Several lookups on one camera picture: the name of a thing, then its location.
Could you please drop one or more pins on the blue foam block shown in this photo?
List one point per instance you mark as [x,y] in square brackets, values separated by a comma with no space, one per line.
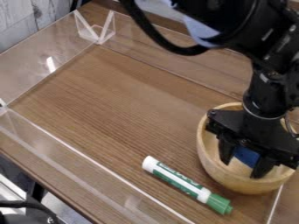
[246,156]

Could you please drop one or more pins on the green white marker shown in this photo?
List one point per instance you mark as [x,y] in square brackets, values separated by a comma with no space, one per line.
[201,193]

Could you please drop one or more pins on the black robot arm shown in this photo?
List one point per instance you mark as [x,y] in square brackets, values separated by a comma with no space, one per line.
[261,29]

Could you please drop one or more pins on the brown wooden bowl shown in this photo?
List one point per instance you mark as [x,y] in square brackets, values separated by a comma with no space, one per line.
[234,175]

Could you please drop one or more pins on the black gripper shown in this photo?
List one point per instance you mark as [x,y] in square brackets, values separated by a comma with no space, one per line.
[238,128]

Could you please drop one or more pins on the clear acrylic tray wall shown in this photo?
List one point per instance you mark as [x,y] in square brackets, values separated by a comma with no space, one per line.
[96,98]

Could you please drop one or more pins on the black equipment with cable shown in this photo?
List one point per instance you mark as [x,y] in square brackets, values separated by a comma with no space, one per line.
[22,211]

